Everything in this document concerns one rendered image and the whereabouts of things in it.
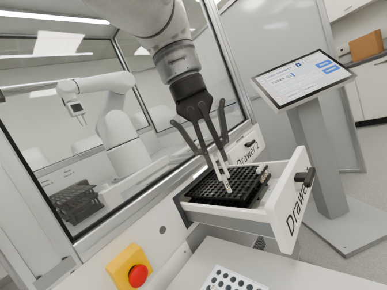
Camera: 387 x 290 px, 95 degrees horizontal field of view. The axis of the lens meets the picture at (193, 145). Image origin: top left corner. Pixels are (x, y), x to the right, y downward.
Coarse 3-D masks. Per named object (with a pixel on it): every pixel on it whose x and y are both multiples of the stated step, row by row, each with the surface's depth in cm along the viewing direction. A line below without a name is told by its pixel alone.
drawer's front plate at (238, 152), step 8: (248, 136) 86; (256, 136) 92; (240, 144) 80; (256, 144) 91; (232, 152) 75; (240, 152) 79; (248, 152) 84; (256, 152) 89; (232, 160) 74; (240, 160) 78; (248, 160) 83
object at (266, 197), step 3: (276, 180) 54; (273, 183) 54; (276, 183) 54; (270, 186) 53; (273, 186) 52; (270, 189) 51; (273, 189) 51; (267, 192) 50; (270, 192) 50; (264, 195) 50; (267, 195) 49; (264, 198) 48; (267, 198) 48; (261, 201) 48; (264, 201) 47; (264, 204) 47
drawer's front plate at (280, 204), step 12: (300, 156) 47; (288, 168) 42; (300, 168) 45; (288, 180) 38; (276, 192) 35; (288, 192) 37; (300, 192) 42; (276, 204) 33; (288, 204) 36; (300, 204) 41; (276, 216) 32; (300, 216) 40; (276, 228) 33; (288, 228) 34; (276, 240) 34; (288, 240) 34; (288, 252) 33
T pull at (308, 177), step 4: (312, 168) 41; (300, 172) 42; (304, 172) 41; (308, 172) 40; (312, 172) 40; (296, 176) 41; (300, 176) 40; (304, 176) 40; (308, 176) 39; (312, 176) 39; (296, 180) 40; (300, 180) 40; (304, 180) 38; (308, 180) 38; (312, 180) 38; (304, 184) 37; (308, 184) 37
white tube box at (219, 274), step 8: (216, 272) 39; (224, 272) 38; (232, 272) 37; (208, 280) 38; (216, 280) 38; (224, 280) 37; (232, 280) 37; (240, 280) 36; (248, 280) 35; (200, 288) 37; (208, 288) 37; (224, 288) 35; (232, 288) 35; (240, 288) 34; (248, 288) 34; (256, 288) 33; (264, 288) 32
